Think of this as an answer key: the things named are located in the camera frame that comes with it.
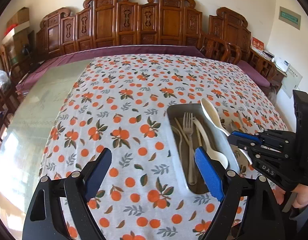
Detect carved wooden sofa bench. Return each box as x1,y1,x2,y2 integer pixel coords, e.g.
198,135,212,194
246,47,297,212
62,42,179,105
36,0,203,59

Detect purple sofa cushion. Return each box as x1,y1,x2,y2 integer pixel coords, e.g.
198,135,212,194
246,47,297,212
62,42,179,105
15,45,206,93

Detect grey wall panel box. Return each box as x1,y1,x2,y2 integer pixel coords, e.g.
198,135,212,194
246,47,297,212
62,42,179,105
279,7,301,30

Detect black desk lamp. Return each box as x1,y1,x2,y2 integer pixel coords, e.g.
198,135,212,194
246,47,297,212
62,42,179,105
22,44,40,69

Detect right hand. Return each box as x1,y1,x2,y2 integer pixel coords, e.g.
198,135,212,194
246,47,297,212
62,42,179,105
274,184,308,209

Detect cardboard box on top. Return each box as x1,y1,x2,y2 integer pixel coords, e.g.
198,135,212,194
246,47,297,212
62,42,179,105
6,7,29,28

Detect white plastic long spoon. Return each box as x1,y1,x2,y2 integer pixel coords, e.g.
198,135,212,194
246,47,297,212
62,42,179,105
200,97,253,165

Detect purple armchair cushion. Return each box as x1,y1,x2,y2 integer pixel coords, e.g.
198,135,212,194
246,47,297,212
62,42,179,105
237,60,270,87

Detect white plastic bag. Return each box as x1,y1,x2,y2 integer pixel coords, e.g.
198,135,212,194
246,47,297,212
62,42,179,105
0,70,11,92

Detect stacked cardboard boxes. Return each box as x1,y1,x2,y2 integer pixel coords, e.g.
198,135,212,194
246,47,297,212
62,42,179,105
2,21,30,66

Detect white plastic soup spoon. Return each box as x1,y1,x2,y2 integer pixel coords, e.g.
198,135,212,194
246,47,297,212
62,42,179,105
193,118,229,168

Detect orange print tablecloth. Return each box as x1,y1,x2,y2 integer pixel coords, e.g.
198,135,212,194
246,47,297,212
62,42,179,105
40,54,286,239

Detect carved wooden armchair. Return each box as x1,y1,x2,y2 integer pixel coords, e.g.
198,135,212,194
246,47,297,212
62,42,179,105
199,7,251,64

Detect metal fork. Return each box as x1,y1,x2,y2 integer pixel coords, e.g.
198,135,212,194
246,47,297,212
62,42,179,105
183,112,197,186

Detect white electrical cabinet door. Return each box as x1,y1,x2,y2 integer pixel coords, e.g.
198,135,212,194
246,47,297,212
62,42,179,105
282,64,302,98

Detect wooden dining chair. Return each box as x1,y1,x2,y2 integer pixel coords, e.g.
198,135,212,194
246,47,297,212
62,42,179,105
0,84,20,145

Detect red gift box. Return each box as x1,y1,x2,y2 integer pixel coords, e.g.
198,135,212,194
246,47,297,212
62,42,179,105
251,36,264,51

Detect rectangular metal tray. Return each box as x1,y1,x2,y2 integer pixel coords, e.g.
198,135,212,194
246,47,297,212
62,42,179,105
166,102,241,195

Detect wooden side table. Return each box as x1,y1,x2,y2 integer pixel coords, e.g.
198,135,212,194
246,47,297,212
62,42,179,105
247,48,287,92

